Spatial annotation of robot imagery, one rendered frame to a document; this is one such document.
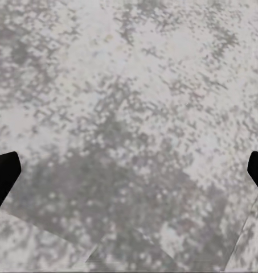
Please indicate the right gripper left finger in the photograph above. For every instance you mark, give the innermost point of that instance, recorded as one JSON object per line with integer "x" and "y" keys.
{"x": 10, "y": 169}

